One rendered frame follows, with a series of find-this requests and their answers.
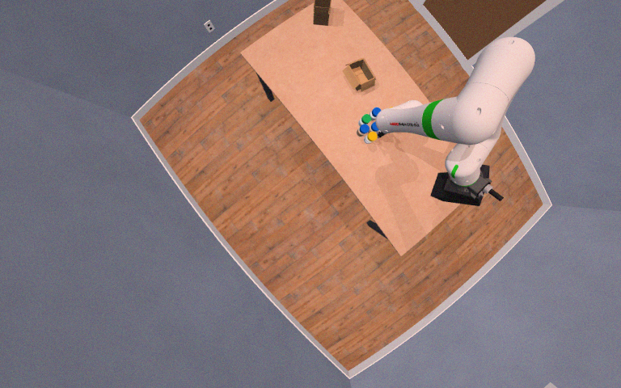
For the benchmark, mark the green-capped bottle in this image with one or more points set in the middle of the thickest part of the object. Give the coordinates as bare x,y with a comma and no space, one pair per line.
364,120

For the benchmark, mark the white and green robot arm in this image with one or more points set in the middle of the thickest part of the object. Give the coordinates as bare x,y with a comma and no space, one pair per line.
471,118

